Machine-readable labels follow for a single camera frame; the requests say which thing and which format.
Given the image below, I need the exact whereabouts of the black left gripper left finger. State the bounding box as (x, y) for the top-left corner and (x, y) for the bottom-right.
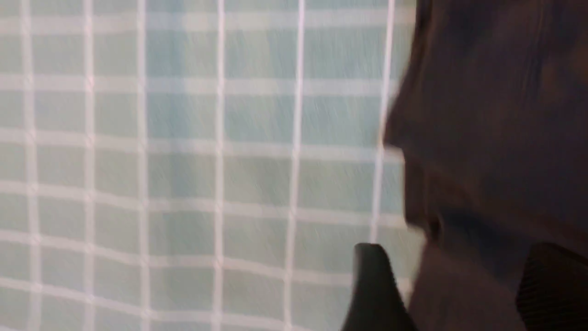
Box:
(341, 243), (416, 331)

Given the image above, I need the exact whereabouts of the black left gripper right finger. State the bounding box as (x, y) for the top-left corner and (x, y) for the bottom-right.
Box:
(516, 243), (588, 331)

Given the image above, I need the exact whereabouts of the dark gray long-sleeve shirt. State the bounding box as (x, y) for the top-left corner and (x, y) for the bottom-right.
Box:
(384, 0), (588, 331)

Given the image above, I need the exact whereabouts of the green checkered tablecloth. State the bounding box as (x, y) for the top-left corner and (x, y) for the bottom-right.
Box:
(0, 0), (423, 331)

